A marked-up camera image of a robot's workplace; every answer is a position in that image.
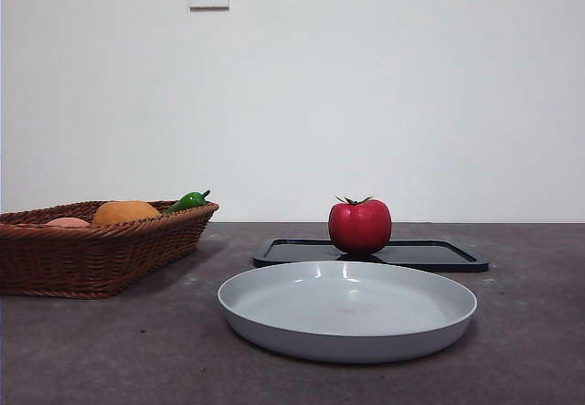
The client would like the red tomato with green stem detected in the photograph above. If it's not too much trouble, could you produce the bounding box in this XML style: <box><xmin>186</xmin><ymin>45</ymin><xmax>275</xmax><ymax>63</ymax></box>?
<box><xmin>327</xmin><ymin>195</ymin><xmax>393</xmax><ymax>256</ymax></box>

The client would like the black flat tray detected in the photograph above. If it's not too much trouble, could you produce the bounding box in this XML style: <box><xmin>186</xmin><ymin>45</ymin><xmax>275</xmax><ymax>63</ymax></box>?
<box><xmin>252</xmin><ymin>237</ymin><xmax>490</xmax><ymax>273</ymax></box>

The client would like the green chili pepper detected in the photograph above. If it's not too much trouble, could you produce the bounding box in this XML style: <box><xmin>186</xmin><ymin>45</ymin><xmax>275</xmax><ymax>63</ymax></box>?
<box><xmin>163</xmin><ymin>188</ymin><xmax>212</xmax><ymax>215</ymax></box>

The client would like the pale grey round plate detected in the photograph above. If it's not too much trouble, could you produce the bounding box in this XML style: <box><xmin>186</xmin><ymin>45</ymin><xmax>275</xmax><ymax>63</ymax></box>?
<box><xmin>217</xmin><ymin>260</ymin><xmax>479</xmax><ymax>364</ymax></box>

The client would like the orange round fruit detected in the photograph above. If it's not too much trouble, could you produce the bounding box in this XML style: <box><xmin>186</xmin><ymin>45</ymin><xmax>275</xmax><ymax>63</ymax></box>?
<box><xmin>93</xmin><ymin>199</ymin><xmax>163</xmax><ymax>227</ymax></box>

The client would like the brown wicker basket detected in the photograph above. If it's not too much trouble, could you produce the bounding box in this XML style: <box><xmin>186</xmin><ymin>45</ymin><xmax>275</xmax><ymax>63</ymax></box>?
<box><xmin>0</xmin><ymin>199</ymin><xmax>220</xmax><ymax>300</ymax></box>

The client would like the pinkish orange vegetable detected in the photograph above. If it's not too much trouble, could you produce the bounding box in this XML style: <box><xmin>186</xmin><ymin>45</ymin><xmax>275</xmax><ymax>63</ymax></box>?
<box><xmin>44</xmin><ymin>216</ymin><xmax>91</xmax><ymax>230</ymax></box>

